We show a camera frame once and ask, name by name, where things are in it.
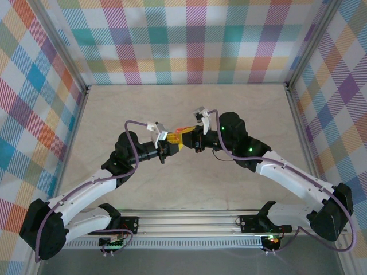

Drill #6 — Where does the aluminium frame post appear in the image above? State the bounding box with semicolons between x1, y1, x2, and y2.
283;0;345;89
33;0;92;97

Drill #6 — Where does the small lit circuit board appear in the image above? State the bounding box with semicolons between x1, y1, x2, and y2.
262;234;283;245

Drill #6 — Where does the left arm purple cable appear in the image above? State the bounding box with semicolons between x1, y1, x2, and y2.
34;120;150;263

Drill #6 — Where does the slotted grey cable duct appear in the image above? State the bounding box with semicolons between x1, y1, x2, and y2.
64;238;264;249

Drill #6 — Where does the small black mounting plate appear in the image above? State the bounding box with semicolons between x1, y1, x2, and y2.
119;217;140;234

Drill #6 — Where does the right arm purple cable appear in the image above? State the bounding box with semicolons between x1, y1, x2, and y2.
209;109;358;254

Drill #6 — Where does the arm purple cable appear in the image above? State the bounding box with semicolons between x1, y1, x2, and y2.
209;109;358;254
34;120;150;263

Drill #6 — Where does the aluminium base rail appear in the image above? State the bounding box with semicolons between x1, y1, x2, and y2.
71;209;313;238

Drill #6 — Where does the aluminium frame side rail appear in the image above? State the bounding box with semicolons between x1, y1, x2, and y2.
25;85;92;275
285;84;353;275

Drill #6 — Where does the grey metal base plate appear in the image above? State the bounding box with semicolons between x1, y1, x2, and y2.
38;247;343;275

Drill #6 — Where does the thin black gripper wire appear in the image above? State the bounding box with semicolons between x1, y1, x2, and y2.
212;147;232;161

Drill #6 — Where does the wide black mounting plate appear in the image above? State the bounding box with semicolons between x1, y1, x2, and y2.
240;214;293;233

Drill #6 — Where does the green circuit board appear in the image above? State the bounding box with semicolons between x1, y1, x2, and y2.
99;234;127;248

